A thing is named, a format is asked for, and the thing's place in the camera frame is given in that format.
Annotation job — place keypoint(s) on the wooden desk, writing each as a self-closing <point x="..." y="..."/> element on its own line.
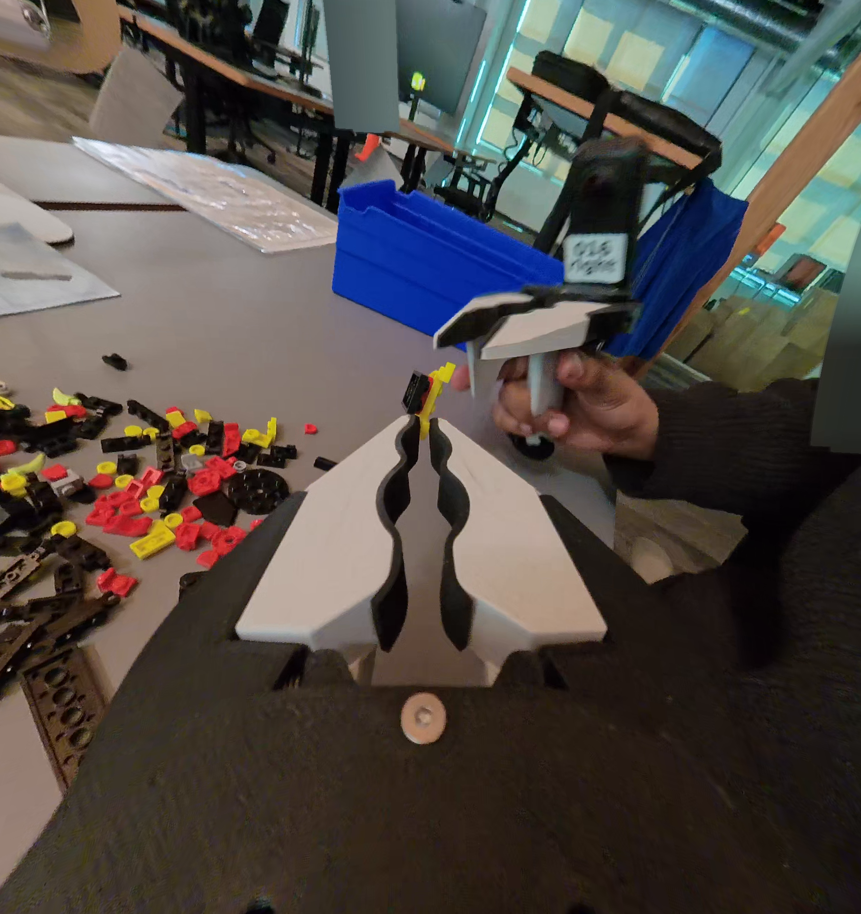
<point x="209" y="61"/>
<point x="537" y="86"/>

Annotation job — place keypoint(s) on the person's right forearm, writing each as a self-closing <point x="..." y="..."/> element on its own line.
<point x="716" y="443"/>

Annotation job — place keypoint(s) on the dark monitor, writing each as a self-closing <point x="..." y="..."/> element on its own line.
<point x="437" y="50"/>

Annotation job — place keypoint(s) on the clear plastic bag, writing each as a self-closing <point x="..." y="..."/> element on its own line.
<point x="216" y="193"/>

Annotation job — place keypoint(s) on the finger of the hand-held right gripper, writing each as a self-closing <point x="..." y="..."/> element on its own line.
<point x="537" y="334"/>
<point x="466" y="318"/>

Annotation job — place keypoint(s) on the black lego clip piece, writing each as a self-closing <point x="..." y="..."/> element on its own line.
<point x="115" y="361"/>

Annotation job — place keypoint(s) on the blue plastic bin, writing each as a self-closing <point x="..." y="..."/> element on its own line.
<point x="416" y="271"/>

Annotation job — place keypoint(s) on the pile of lego pieces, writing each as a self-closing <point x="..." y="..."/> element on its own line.
<point x="127" y="525"/>

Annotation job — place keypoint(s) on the wooden beam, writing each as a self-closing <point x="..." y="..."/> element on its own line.
<point x="808" y="157"/>

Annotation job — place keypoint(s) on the cardboard boxes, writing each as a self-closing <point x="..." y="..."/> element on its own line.
<point x="751" y="335"/>

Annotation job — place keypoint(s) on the long black holed lego plate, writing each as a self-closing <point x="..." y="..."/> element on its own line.
<point x="37" y="682"/>

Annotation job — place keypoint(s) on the beige board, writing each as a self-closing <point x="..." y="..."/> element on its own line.
<point x="80" y="36"/>

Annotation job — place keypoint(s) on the small black flat lego plate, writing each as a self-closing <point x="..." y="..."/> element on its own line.
<point x="323" y="463"/>

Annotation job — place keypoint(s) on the white stand with round base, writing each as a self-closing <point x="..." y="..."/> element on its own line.
<point x="16" y="214"/>

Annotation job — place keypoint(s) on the black office chair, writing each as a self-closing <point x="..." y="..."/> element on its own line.
<point x="473" y="193"/>

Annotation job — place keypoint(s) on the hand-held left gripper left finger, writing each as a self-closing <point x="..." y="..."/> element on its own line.
<point x="323" y="564"/>

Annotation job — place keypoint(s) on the person's pale shoe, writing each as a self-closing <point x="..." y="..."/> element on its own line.
<point x="648" y="557"/>

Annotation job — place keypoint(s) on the black round lego plate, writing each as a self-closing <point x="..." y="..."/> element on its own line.
<point x="248" y="493"/>

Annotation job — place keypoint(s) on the black sloped lego brick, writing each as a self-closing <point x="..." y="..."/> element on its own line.
<point x="190" y="578"/>

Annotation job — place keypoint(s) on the blue cloth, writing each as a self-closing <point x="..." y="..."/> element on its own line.
<point x="687" y="271"/>

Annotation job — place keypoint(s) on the yellow red lego assembly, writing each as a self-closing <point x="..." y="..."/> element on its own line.
<point x="416" y="393"/>

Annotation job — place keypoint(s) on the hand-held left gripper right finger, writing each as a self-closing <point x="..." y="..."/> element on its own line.
<point x="523" y="564"/>

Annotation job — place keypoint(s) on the instruction booklet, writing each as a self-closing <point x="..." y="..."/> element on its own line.
<point x="30" y="285"/>

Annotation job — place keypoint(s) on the person's right hand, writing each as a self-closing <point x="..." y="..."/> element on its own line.
<point x="609" y="407"/>

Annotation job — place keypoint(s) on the black bag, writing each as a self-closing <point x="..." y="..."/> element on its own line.
<point x="569" y="71"/>

